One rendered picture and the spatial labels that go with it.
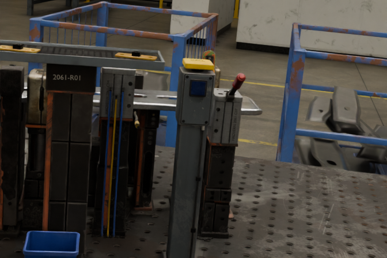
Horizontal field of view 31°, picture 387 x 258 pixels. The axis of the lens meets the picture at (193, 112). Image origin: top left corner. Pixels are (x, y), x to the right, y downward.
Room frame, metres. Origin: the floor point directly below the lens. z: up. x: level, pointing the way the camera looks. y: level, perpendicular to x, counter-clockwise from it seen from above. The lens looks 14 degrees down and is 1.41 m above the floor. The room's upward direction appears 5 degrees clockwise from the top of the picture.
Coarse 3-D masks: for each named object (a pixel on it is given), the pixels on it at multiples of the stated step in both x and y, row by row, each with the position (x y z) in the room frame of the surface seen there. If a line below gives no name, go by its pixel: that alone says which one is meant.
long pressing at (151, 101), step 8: (24, 88) 1.73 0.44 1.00; (96, 88) 1.80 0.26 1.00; (24, 96) 1.62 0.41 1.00; (96, 96) 1.70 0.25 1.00; (152, 96) 1.76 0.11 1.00; (160, 96) 1.78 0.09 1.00; (168, 96) 1.78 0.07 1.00; (176, 96) 1.79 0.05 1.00; (96, 104) 1.65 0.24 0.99; (136, 104) 1.66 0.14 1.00; (144, 104) 1.66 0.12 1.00; (152, 104) 1.67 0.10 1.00; (160, 104) 1.67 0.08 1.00; (168, 104) 1.68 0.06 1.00; (248, 104) 1.77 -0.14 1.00; (256, 104) 1.79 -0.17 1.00; (248, 112) 1.70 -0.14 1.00; (256, 112) 1.71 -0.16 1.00
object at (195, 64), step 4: (184, 60) 1.43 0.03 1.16; (188, 60) 1.43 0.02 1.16; (192, 60) 1.44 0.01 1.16; (196, 60) 1.44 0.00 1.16; (200, 60) 1.45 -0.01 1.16; (204, 60) 1.45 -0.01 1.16; (208, 60) 1.46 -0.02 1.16; (184, 64) 1.42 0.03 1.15; (188, 64) 1.40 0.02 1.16; (192, 64) 1.41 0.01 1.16; (196, 64) 1.41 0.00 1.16; (200, 64) 1.41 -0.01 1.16; (204, 64) 1.41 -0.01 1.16; (208, 64) 1.41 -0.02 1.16; (212, 64) 1.41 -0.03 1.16; (188, 68) 1.41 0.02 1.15; (192, 68) 1.41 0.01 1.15; (196, 68) 1.41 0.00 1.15; (200, 68) 1.41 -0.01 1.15; (204, 68) 1.41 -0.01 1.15; (208, 68) 1.41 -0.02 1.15; (212, 68) 1.41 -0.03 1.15
